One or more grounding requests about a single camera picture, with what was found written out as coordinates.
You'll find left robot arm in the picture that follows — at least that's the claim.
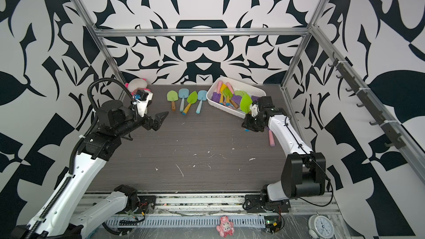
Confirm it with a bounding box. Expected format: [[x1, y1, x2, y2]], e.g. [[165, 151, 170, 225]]
[[10, 100, 169, 239]]

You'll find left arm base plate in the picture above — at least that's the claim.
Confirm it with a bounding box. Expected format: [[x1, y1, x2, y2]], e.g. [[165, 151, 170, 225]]
[[127, 195, 157, 214]]

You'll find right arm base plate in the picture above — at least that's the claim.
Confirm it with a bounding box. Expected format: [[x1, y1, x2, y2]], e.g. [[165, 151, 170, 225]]
[[242, 194, 291, 213]]

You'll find pink bear toy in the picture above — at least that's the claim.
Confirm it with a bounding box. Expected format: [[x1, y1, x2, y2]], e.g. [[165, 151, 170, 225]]
[[216, 216, 235, 238]]

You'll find light blue toy shovel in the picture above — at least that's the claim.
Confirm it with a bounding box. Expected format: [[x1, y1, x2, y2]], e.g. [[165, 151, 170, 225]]
[[196, 90, 207, 114]]

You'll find purple pointed shovel pink handle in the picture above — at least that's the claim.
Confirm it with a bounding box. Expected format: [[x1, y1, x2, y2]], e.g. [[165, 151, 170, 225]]
[[268, 130, 276, 147]]

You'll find green circuit board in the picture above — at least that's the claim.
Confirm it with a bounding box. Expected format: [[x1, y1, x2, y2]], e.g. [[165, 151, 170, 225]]
[[265, 216, 283, 233]]

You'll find pink white plush doll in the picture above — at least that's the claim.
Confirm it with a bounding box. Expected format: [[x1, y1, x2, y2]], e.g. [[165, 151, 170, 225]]
[[125, 79, 148, 94]]

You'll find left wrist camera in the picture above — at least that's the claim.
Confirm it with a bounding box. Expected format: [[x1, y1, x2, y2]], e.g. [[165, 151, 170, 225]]
[[133, 89, 153, 117]]

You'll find black corrugated cable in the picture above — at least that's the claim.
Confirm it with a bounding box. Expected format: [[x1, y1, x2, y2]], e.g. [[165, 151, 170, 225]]
[[87, 77, 138, 120]]

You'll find black wall hook rail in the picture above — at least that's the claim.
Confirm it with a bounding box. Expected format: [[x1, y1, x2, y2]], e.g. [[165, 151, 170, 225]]
[[329, 58, 406, 149]]

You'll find green pointed shovel yellow handle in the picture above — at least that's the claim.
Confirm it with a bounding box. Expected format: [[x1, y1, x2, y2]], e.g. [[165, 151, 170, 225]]
[[240, 94, 252, 114]]

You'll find light blue round shovel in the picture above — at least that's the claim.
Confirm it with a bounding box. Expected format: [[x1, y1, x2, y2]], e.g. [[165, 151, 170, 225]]
[[178, 88, 189, 112]]

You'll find green shovel orange handle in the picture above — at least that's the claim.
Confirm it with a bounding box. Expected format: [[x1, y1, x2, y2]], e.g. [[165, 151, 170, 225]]
[[167, 90, 179, 112]]

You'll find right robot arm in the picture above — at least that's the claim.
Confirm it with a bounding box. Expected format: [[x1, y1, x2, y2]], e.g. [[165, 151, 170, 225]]
[[240, 95, 328, 201]]

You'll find white storage box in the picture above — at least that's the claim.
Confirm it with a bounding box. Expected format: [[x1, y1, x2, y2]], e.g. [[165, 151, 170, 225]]
[[207, 77, 266, 118]]

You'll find white alarm clock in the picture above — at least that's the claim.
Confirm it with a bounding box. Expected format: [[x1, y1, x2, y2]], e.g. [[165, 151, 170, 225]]
[[308, 215, 335, 239]]

